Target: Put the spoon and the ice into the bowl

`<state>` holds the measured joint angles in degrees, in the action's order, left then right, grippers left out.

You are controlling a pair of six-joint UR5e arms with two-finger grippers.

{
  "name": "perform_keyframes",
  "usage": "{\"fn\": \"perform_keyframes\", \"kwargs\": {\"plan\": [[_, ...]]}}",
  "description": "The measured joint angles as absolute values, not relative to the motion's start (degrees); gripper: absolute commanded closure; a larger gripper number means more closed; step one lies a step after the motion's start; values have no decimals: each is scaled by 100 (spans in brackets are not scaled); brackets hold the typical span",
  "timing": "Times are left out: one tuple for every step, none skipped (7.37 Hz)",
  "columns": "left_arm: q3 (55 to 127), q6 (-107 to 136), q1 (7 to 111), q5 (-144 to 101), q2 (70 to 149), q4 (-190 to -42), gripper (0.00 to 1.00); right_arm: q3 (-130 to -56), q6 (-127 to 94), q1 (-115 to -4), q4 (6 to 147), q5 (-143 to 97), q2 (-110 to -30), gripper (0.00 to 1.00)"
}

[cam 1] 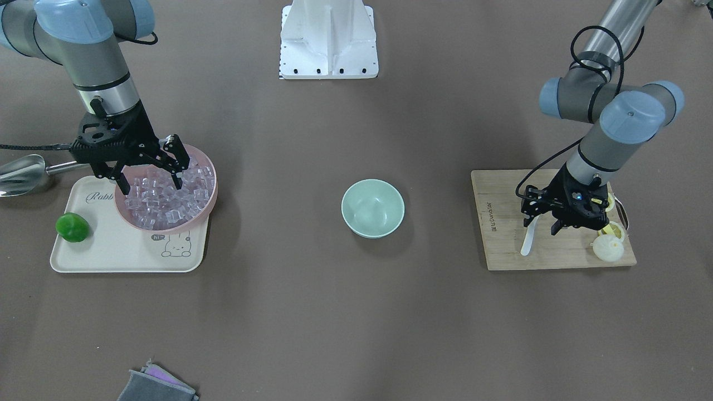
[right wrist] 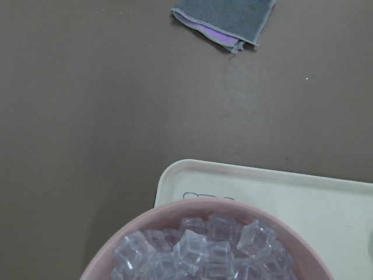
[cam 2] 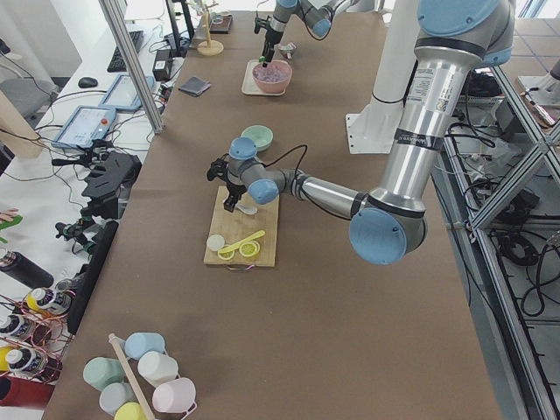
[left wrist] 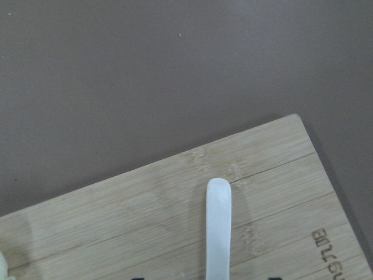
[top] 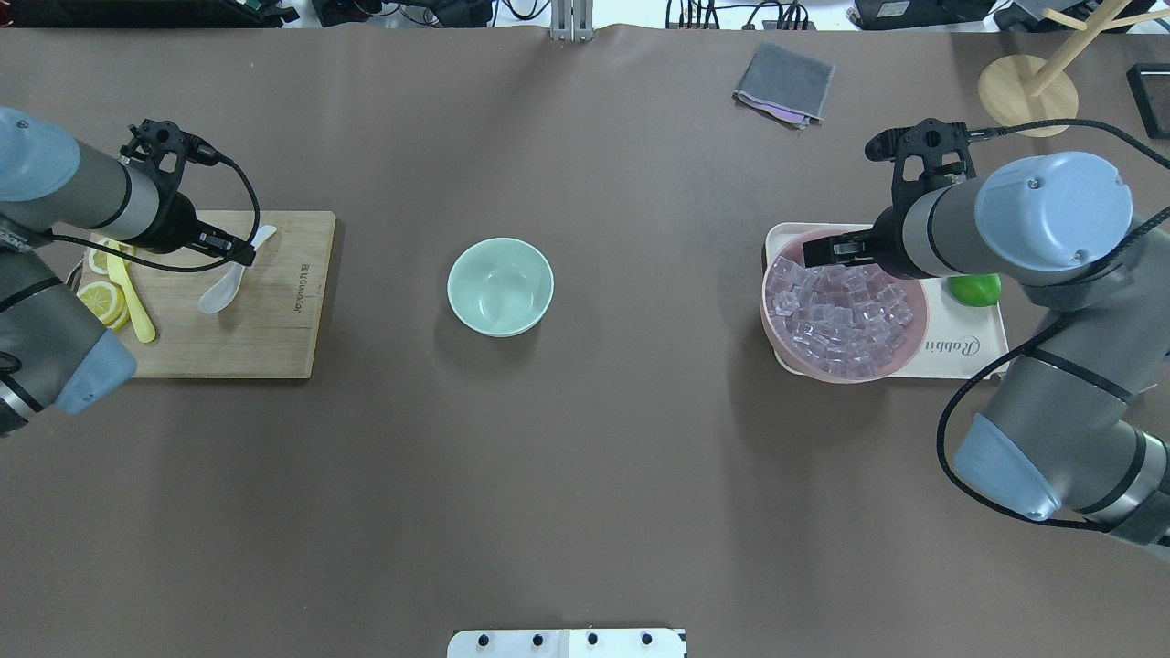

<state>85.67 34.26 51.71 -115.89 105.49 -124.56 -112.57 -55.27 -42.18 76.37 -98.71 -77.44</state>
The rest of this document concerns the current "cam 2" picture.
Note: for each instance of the black computer mouse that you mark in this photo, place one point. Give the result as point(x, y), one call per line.
point(87, 82)

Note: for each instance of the pink cup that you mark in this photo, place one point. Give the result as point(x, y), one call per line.
point(175, 396)

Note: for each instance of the red sauce bottle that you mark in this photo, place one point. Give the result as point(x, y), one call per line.
point(18, 327)

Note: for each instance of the lemon slice near handle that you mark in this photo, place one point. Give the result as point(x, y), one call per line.
point(249, 249)

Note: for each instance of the wooden rack handle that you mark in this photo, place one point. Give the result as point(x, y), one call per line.
point(115, 342)

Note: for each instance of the pink bowl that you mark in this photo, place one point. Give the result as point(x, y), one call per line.
point(273, 78)

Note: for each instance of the yellow sauce bottle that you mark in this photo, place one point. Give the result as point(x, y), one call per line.
point(52, 301)

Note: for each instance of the green cup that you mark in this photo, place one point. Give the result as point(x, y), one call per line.
point(100, 372)

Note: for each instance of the wooden mug tree stand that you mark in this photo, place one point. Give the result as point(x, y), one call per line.
point(209, 47)

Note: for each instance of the white cup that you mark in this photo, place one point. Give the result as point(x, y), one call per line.
point(157, 368)

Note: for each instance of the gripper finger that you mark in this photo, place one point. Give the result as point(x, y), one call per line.
point(271, 53)
point(264, 57)
point(229, 203)
point(238, 199)

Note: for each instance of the white ceramic spoon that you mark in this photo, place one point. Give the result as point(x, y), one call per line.
point(248, 210)

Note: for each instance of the cream plastic tray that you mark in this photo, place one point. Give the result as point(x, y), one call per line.
point(250, 87)

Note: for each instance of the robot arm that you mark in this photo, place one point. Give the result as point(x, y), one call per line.
point(388, 222)
point(317, 20)

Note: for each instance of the teach pendant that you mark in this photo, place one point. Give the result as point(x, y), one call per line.
point(85, 125)
point(121, 95)

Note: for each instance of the grey purple folded cloth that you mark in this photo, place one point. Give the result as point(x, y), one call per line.
point(195, 86)

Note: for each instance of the clear ice cubes pile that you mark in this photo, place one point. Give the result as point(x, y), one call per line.
point(271, 73)

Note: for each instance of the lemon slice near bun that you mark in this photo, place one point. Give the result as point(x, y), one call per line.
point(227, 253)

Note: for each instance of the black power adapter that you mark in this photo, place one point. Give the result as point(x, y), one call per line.
point(162, 65)

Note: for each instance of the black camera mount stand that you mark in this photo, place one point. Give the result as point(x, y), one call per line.
point(111, 176)

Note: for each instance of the aluminium frame post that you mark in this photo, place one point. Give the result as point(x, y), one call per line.
point(115, 19)

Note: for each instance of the black water bottle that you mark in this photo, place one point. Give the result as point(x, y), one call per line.
point(25, 271)

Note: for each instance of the yellow cup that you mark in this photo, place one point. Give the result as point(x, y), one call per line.
point(130, 411)

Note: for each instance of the green bowl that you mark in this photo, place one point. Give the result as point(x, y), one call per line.
point(261, 135)

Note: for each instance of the teach pendant near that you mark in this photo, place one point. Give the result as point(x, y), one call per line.
point(85, 125)

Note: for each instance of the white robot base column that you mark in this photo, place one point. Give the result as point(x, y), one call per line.
point(372, 130)

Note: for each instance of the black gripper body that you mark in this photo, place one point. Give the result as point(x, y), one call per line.
point(234, 191)
point(272, 38)

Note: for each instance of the yellow plastic knife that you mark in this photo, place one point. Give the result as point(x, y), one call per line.
point(255, 235)

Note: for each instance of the light blue cup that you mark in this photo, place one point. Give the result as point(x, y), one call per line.
point(140, 343)

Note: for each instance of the white steamed bun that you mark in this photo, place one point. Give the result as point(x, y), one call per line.
point(215, 242)

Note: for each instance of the copper wire bottle rack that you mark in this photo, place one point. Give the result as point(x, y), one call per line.
point(39, 364)

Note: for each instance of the teach pendant far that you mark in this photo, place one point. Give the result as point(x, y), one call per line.
point(121, 95)

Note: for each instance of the grey cup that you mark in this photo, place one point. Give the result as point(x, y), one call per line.
point(114, 396)

